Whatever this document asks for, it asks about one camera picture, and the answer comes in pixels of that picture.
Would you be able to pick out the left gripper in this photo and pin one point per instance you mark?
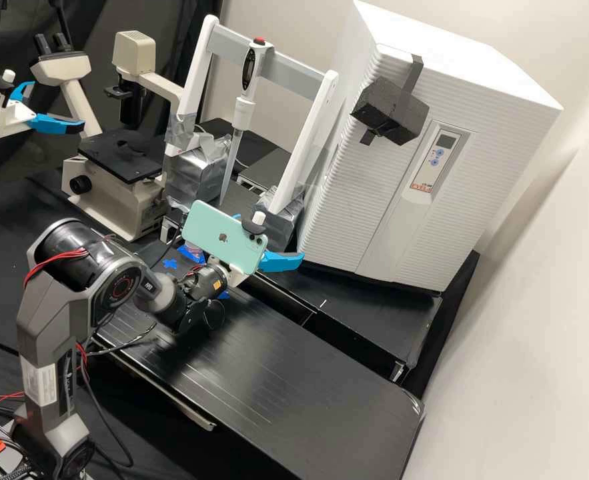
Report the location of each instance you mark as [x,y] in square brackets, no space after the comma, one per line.
[10,120]

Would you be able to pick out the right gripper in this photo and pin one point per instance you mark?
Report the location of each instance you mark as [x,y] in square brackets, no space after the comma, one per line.
[237,279]

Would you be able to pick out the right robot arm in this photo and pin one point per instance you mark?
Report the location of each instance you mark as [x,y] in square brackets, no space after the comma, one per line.
[54,300]

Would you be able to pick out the incubator door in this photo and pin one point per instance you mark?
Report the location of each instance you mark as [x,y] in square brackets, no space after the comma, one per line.
[369,215]

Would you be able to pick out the blue bottle holder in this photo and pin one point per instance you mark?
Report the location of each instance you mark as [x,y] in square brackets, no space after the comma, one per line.
[195,257]

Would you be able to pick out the black platform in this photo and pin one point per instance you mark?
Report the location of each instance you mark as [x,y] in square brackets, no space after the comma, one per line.
[284,400]
[374,320]
[269,167]

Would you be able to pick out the cream microscope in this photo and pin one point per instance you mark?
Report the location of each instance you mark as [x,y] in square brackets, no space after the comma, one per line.
[119,195]

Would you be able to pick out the white pipette stand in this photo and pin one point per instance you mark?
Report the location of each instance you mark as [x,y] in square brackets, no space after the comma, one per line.
[194,85]

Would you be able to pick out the pipette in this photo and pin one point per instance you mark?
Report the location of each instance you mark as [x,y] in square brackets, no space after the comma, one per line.
[248,70]

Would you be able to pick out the white incubator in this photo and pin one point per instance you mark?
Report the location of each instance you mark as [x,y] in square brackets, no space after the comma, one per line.
[499,165]

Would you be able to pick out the right wrist camera phone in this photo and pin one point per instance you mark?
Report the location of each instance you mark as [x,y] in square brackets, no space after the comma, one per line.
[219,235]

